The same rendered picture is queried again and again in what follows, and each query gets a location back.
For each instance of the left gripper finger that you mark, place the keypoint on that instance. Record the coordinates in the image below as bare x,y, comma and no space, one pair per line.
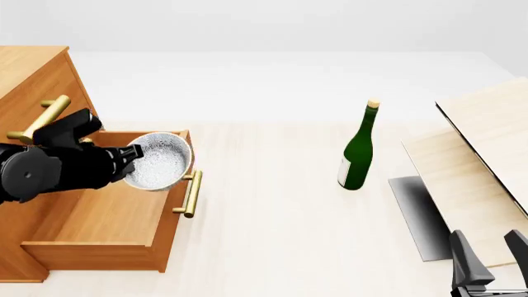
127,172
131,152

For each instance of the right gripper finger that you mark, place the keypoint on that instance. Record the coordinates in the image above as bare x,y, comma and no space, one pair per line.
468,263
520,250

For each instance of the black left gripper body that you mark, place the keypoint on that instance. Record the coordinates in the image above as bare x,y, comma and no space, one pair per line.
114,165

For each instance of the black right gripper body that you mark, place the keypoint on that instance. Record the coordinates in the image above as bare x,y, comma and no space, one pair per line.
491,292

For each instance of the patterned white bowl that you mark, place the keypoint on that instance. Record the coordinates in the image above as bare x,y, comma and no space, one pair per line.
165,161

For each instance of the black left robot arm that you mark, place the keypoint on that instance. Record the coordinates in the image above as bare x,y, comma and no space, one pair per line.
49,167

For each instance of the open wooden drawer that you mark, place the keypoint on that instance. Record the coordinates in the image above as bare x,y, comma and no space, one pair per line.
111,216

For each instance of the wooden cabinet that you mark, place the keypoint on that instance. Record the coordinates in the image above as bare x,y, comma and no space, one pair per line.
29,77

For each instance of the pale wooden rack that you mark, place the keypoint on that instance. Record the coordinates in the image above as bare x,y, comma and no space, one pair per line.
474,173

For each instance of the green wine bottle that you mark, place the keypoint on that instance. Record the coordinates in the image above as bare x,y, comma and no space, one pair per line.
358,161

